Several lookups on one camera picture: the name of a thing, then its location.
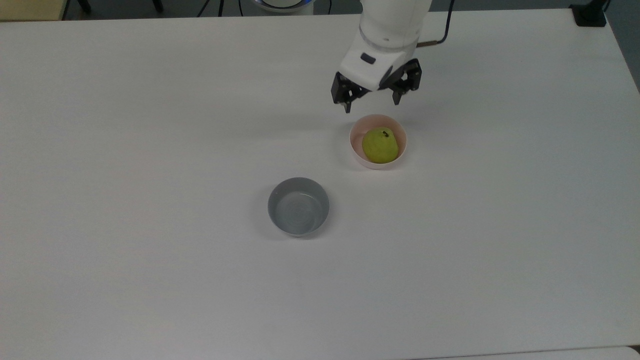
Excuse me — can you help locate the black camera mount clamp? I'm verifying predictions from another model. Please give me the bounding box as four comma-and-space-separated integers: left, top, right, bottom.
569, 0, 612, 27

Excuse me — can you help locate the white robot base blue ring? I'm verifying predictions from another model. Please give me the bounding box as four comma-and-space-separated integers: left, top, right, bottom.
251, 0, 317, 15

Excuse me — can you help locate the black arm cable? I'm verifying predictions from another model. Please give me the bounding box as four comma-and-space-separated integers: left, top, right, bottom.
416, 0, 455, 49

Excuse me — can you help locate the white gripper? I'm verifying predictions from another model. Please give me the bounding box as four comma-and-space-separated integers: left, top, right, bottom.
330, 37, 423, 114

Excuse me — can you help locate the beige wooden desk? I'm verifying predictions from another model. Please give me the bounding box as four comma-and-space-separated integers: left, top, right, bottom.
0, 0, 69, 22

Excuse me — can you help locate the grey plastic bowl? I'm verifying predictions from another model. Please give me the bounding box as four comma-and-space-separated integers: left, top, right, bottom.
267, 177, 331, 238

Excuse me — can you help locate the pink plastic bowl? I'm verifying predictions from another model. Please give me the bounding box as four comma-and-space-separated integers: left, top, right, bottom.
349, 114, 408, 170

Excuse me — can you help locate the green pear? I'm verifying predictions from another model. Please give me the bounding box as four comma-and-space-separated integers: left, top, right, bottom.
362, 127, 401, 164

